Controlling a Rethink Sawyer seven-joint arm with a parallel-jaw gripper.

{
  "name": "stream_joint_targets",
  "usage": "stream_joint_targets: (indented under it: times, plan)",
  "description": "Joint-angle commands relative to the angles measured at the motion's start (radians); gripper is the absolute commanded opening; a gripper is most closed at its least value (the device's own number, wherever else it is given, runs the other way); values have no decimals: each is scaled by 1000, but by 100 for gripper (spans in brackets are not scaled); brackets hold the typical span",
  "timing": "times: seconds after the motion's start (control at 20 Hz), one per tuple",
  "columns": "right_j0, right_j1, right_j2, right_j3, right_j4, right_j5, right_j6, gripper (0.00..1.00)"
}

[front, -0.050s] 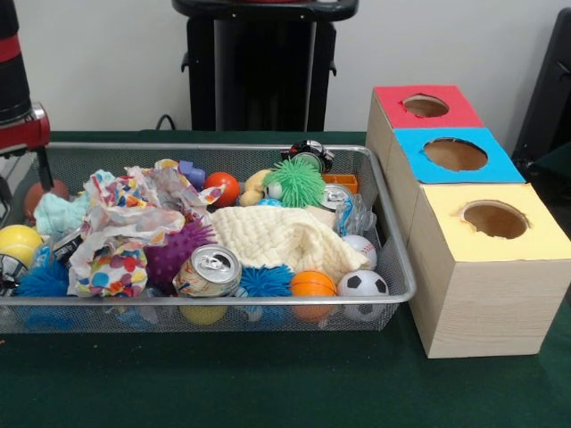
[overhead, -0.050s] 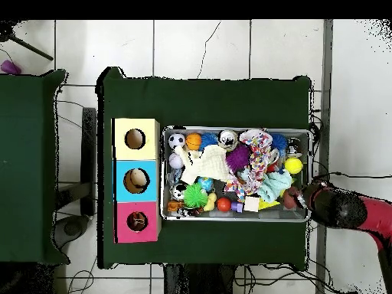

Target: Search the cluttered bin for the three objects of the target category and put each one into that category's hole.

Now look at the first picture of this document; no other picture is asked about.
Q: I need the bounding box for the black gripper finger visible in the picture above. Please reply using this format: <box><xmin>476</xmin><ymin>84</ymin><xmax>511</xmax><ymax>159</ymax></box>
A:
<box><xmin>36</xmin><ymin>146</ymin><xmax>54</xmax><ymax>191</ymax></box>

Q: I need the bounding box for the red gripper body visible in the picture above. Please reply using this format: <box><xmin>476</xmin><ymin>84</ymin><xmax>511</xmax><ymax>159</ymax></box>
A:
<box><xmin>0</xmin><ymin>103</ymin><xmax>52</xmax><ymax>158</ymax></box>

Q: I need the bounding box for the dark red ball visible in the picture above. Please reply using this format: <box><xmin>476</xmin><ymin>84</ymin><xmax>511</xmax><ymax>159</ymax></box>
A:
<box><xmin>24</xmin><ymin>178</ymin><xmax>70</xmax><ymax>220</ymax></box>

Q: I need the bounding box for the light teal knitted cloth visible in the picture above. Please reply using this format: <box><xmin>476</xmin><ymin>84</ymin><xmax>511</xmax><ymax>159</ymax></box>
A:
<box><xmin>34</xmin><ymin>192</ymin><xmax>90</xmax><ymax>238</ymax></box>

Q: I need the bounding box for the colourful patterned cloth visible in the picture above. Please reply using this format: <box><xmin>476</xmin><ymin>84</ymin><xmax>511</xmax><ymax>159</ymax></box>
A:
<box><xmin>67</xmin><ymin>160</ymin><xmax>219</xmax><ymax>299</ymax></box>

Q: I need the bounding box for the purple spiky ball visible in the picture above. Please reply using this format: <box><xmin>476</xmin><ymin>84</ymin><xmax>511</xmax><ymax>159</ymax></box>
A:
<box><xmin>143</xmin><ymin>218</ymin><xmax>215</xmax><ymax>288</ymax></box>

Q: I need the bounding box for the clear mesh bin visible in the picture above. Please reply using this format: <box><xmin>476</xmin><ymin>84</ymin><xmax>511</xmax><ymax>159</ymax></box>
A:
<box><xmin>0</xmin><ymin>143</ymin><xmax>417</xmax><ymax>333</ymax></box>

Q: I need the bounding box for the wooden box with three holes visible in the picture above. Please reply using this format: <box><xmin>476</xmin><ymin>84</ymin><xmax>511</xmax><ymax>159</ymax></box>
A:
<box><xmin>366</xmin><ymin>85</ymin><xmax>571</xmax><ymax>358</ymax></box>

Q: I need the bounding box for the yellow ball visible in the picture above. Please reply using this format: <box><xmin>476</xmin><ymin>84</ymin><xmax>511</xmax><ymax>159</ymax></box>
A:
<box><xmin>0</xmin><ymin>225</ymin><xmax>44</xmax><ymax>267</ymax></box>

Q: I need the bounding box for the black silver drink can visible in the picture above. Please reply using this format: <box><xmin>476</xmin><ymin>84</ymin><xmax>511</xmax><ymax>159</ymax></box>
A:
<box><xmin>50</xmin><ymin>228</ymin><xmax>85</xmax><ymax>265</ymax></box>

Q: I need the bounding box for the crushed black drink can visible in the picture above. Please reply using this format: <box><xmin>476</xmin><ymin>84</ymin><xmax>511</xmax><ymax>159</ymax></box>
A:
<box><xmin>0</xmin><ymin>254</ymin><xmax>28</xmax><ymax>297</ymax></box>

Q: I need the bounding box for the blue spiky ball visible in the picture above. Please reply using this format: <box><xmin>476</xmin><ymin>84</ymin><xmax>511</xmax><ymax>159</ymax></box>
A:
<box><xmin>13</xmin><ymin>259</ymin><xmax>70</xmax><ymax>299</ymax></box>

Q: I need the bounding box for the purple toy block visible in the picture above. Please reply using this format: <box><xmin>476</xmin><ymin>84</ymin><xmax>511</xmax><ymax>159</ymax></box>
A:
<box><xmin>177</xmin><ymin>160</ymin><xmax>206</xmax><ymax>190</ymax></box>

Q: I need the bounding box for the small red ball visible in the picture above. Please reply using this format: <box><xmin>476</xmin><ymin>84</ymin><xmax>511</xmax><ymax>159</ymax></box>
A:
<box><xmin>203</xmin><ymin>171</ymin><xmax>240</xmax><ymax>208</ymax></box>

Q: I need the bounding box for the crushed silver can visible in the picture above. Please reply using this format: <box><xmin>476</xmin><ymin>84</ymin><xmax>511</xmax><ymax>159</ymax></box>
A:
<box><xmin>172</xmin><ymin>245</ymin><xmax>242</xmax><ymax>299</ymax></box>

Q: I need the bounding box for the green fuzzy toy with eyes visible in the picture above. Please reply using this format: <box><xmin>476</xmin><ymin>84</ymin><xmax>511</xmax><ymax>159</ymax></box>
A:
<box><xmin>261</xmin><ymin>158</ymin><xmax>327</xmax><ymax>209</ymax></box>

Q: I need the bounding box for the cream knitted cloth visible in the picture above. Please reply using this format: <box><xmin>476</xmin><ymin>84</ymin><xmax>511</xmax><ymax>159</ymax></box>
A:
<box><xmin>210</xmin><ymin>206</ymin><xmax>372</xmax><ymax>277</ymax></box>

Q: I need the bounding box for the small orange basketball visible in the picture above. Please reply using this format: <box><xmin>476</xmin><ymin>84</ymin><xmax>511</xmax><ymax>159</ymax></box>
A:
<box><xmin>289</xmin><ymin>270</ymin><xmax>337</xmax><ymax>320</ymax></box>

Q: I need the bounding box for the small soccer ball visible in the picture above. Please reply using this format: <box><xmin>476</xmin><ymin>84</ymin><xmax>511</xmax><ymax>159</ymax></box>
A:
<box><xmin>337</xmin><ymin>269</ymin><xmax>390</xmax><ymax>322</ymax></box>

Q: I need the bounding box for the black chair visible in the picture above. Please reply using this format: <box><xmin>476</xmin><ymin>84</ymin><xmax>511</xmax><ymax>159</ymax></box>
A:
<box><xmin>513</xmin><ymin>7</ymin><xmax>571</xmax><ymax>179</ymax></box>

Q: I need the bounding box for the black cable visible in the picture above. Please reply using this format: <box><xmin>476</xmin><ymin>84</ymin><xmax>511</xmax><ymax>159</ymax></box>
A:
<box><xmin>156</xmin><ymin>113</ymin><xmax>190</xmax><ymax>132</ymax></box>

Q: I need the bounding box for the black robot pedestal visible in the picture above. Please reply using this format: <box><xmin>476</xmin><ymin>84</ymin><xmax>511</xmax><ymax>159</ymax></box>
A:
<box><xmin>172</xmin><ymin>0</ymin><xmax>362</xmax><ymax>133</ymax></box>

